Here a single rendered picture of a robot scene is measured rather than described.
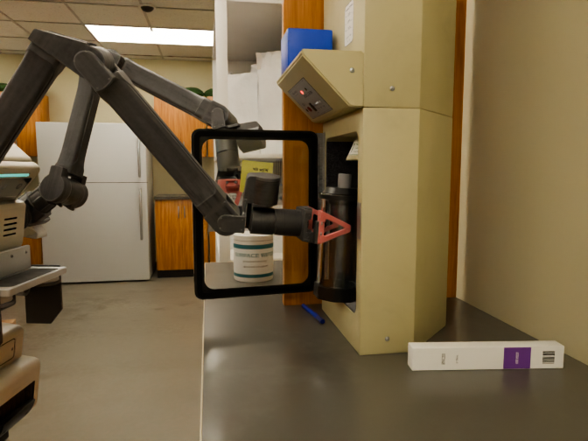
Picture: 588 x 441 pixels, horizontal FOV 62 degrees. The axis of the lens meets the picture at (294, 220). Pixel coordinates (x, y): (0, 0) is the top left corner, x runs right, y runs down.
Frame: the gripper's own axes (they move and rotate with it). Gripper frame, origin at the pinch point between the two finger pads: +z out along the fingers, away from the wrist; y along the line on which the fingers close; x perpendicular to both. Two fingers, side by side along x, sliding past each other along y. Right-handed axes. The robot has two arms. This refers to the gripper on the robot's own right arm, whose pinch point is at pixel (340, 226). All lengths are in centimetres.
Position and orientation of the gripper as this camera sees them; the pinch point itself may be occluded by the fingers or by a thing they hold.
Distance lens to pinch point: 106.5
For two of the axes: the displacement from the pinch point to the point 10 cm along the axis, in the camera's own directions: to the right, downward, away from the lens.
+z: 9.8, 0.6, 1.9
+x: -0.8, 9.9, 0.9
